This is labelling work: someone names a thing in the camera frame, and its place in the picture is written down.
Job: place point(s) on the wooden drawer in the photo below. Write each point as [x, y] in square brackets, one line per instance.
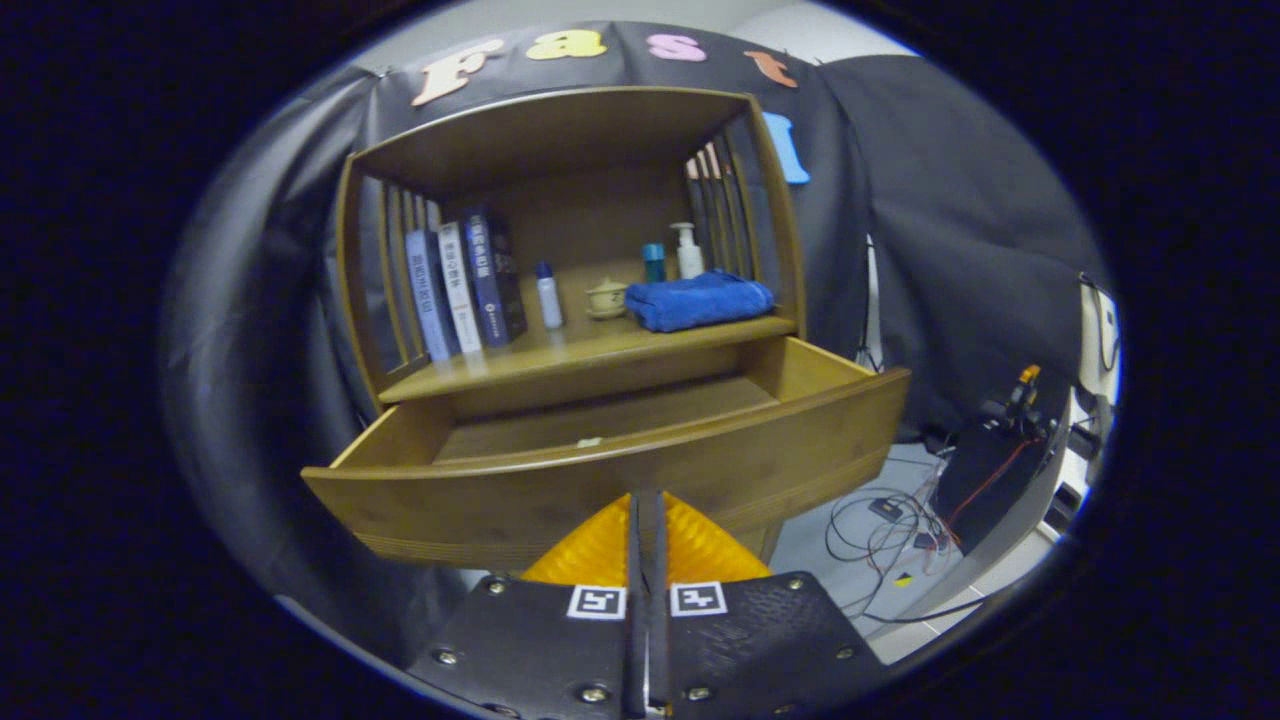
[480, 510]

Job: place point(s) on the teal bottle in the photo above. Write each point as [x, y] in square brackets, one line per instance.
[654, 262]

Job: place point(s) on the white pump bottle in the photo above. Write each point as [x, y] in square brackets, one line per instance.
[688, 255]

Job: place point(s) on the light blue book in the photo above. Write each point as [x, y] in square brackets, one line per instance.
[428, 295]

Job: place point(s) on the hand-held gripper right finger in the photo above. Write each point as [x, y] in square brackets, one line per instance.
[740, 640]

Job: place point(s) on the blue towel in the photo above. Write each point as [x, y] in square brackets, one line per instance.
[700, 300]

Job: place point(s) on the wooden countertop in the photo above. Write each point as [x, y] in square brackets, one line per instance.
[560, 350]

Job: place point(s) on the beige lidded tea cup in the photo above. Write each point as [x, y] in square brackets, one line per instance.
[607, 298]

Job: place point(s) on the black and orange gripper device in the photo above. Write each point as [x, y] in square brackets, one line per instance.
[1020, 400]

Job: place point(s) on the black light stand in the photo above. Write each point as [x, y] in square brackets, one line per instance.
[868, 300]

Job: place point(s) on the white book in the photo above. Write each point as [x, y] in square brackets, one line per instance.
[458, 290]

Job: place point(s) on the wooden cabinet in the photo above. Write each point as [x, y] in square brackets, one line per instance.
[560, 130]

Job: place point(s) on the black board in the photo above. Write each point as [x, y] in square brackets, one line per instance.
[990, 490]

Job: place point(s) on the white bottle blue cap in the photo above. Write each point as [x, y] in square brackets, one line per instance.
[548, 297]

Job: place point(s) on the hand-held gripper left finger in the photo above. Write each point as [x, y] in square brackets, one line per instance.
[560, 640]

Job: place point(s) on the dark blue book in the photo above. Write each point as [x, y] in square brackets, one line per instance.
[495, 275]

